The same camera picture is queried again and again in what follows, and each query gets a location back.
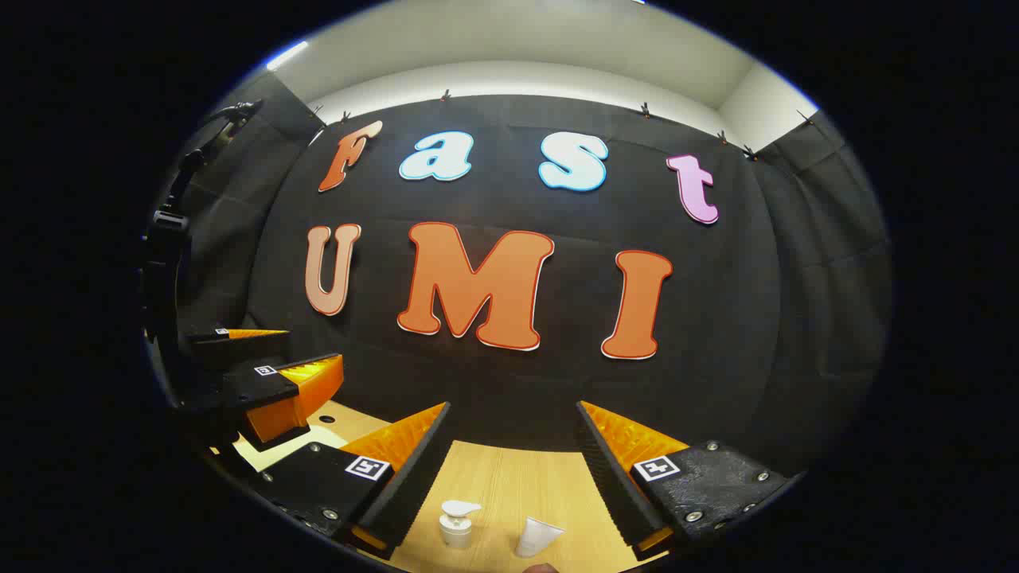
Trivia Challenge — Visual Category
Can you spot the white squeeze tube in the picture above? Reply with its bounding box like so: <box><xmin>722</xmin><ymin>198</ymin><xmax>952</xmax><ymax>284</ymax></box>
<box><xmin>514</xmin><ymin>516</ymin><xmax>566</xmax><ymax>559</ymax></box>

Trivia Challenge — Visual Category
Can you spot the black backdrop cloth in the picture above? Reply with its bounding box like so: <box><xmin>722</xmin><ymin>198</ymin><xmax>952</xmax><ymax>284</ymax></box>
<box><xmin>159</xmin><ymin>68</ymin><xmax>896</xmax><ymax>478</ymax></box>

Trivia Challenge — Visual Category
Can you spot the ceiling light strip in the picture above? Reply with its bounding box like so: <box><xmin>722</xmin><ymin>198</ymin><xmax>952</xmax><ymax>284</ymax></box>
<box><xmin>265</xmin><ymin>40</ymin><xmax>310</xmax><ymax>72</ymax></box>

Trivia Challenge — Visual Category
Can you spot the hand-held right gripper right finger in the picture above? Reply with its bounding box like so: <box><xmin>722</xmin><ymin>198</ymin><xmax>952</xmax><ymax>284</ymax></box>
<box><xmin>575</xmin><ymin>400</ymin><xmax>805</xmax><ymax>562</ymax></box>

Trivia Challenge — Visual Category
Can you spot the white pump bottle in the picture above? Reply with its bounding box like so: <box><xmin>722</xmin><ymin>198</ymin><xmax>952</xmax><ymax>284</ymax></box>
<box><xmin>438</xmin><ymin>500</ymin><xmax>483</xmax><ymax>550</ymax></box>

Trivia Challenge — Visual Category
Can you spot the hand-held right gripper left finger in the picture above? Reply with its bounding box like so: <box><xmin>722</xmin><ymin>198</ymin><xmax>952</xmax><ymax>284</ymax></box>
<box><xmin>253</xmin><ymin>401</ymin><xmax>451</xmax><ymax>560</ymax></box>

